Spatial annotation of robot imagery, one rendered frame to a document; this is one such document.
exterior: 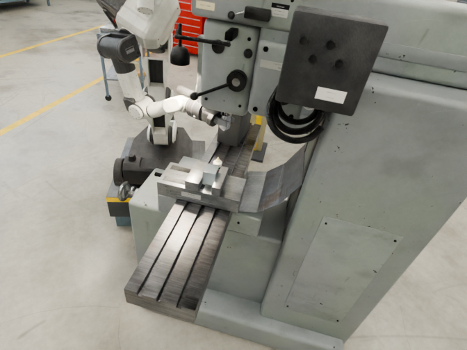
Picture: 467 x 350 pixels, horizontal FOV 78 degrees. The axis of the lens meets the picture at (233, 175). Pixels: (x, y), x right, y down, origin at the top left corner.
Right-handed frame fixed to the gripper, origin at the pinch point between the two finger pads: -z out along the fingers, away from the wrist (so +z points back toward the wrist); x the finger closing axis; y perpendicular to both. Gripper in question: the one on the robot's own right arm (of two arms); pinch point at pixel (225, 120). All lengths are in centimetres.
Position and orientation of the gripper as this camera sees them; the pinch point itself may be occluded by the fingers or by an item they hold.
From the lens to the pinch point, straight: 124.8
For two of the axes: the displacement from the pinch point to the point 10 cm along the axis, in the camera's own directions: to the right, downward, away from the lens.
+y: -1.3, 7.8, 6.2
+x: 5.3, -4.7, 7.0
